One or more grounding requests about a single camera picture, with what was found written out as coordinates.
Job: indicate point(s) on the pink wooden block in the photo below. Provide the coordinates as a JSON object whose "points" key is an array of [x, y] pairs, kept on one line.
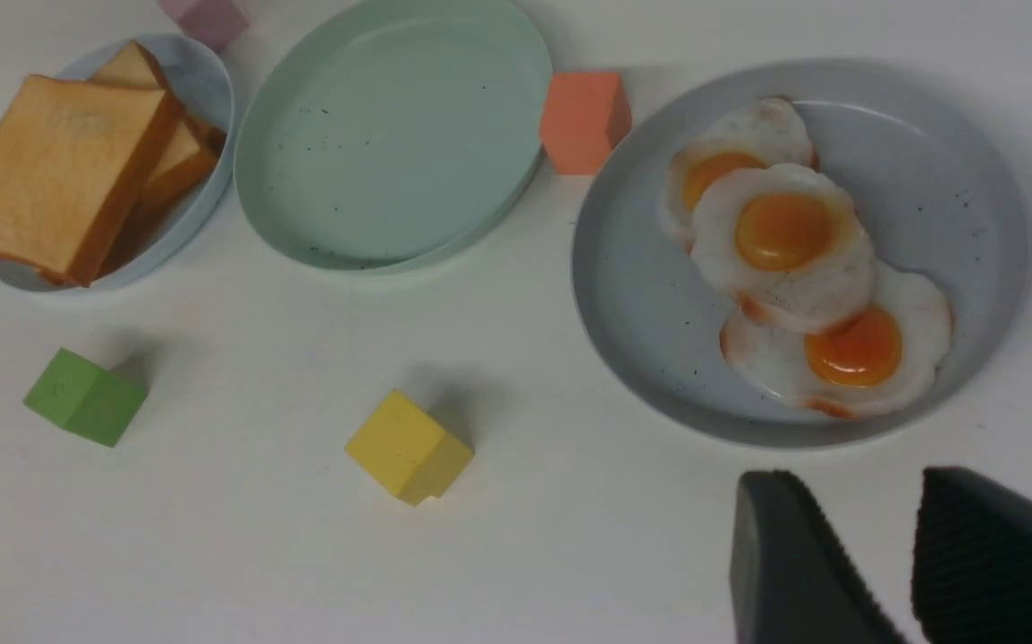
{"points": [[214, 23]]}

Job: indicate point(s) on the grey egg plate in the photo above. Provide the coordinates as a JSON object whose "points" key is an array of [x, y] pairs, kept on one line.
{"points": [[937, 198]]}

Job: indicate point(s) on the fried egg toy front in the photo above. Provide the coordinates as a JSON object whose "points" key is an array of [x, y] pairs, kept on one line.
{"points": [[880, 362]]}

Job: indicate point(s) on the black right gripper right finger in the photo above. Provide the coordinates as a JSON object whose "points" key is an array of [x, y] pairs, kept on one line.
{"points": [[972, 559]]}

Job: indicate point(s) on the light blue bread plate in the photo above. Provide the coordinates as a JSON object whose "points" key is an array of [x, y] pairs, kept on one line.
{"points": [[206, 88]]}

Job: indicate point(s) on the green wooden block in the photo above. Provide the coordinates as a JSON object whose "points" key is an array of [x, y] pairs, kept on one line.
{"points": [[78, 396]]}

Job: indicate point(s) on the toast bread slice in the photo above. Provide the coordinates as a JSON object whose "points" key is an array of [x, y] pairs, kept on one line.
{"points": [[185, 162], [73, 159], [213, 137]]}

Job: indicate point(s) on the fried egg toy top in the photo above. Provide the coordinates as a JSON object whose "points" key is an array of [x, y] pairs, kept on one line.
{"points": [[786, 245]]}

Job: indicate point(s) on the fried egg toy back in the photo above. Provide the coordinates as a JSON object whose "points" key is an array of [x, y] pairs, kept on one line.
{"points": [[765, 132]]}

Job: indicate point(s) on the yellow wooden block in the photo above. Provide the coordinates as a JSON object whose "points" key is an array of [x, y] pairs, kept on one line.
{"points": [[407, 452]]}

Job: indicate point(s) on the orange wooden block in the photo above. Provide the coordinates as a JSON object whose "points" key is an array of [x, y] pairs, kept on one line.
{"points": [[586, 115]]}

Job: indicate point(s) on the mint green centre plate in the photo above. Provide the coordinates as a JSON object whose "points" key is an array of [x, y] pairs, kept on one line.
{"points": [[394, 134]]}

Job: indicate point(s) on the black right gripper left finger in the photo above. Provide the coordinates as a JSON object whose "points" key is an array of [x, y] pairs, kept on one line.
{"points": [[791, 581]]}

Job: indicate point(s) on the fried egg toy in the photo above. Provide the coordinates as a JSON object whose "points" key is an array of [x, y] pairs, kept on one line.
{"points": [[786, 245], [880, 362], [765, 132]]}

